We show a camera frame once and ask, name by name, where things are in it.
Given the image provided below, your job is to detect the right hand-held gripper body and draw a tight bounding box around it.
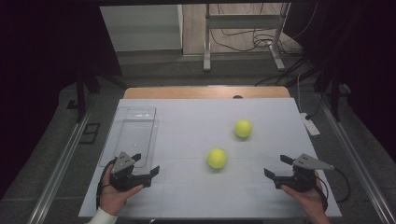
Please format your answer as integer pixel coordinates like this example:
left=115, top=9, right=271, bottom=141
left=274, top=153, right=335, bottom=193

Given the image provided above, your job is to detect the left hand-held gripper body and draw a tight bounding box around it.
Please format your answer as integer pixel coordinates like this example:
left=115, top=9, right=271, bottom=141
left=109, top=151, right=153, bottom=192

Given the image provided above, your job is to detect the clear plastic container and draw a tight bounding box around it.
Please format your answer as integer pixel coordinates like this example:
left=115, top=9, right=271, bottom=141
left=98, top=105, right=159, bottom=175

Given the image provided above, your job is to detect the yellow tennis ball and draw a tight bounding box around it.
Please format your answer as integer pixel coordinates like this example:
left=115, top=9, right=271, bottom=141
left=234, top=119, right=253, bottom=139
left=206, top=147, right=228, bottom=170

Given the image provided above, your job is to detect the person's left hand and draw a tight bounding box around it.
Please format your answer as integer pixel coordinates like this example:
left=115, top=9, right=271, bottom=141
left=100, top=164, right=145, bottom=217

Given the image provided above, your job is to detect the person's right hand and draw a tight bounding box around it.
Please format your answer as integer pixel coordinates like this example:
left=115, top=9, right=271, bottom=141
left=280, top=170, right=328, bottom=216

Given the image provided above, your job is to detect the white power strip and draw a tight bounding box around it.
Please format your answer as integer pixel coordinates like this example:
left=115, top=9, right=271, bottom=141
left=299, top=112, right=321, bottom=137

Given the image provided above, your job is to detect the white table mat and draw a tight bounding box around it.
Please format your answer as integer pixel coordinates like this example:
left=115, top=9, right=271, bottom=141
left=78, top=98, right=343, bottom=218

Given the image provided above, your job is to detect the black stand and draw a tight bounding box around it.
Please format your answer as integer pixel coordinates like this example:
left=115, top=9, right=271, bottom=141
left=65, top=71, right=129, bottom=123
left=314, top=71, right=344, bottom=122

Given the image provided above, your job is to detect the wooden table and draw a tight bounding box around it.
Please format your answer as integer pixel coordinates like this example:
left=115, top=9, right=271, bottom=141
left=123, top=86, right=291, bottom=100

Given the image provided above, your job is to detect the white cabinet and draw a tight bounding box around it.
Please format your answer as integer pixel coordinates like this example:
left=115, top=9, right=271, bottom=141
left=99, top=4, right=184, bottom=52

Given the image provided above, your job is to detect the white metal stand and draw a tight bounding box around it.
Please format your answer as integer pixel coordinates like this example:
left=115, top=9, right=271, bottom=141
left=203, top=3, right=291, bottom=73

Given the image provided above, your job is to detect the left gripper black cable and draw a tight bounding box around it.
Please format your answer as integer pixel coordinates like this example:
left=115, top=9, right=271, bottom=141
left=95, top=158, right=117, bottom=210

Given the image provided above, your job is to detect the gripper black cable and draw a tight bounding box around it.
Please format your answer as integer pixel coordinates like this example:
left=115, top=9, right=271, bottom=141
left=314, top=167, right=351, bottom=213
left=95, top=158, right=117, bottom=210

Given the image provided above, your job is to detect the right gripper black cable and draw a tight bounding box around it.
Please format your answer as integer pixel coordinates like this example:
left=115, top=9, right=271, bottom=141
left=314, top=167, right=351, bottom=213

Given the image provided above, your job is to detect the black floor frame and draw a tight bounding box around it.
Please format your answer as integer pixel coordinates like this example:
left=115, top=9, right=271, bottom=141
left=78, top=122, right=101, bottom=145

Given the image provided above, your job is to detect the aluminium floor rail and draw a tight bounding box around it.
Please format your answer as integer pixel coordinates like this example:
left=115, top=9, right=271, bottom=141
left=27, top=108, right=94, bottom=224
left=317, top=92, right=396, bottom=224

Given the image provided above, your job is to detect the tangle of black floor cables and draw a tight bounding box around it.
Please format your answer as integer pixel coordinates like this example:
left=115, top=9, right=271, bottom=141
left=208, top=3, right=318, bottom=57

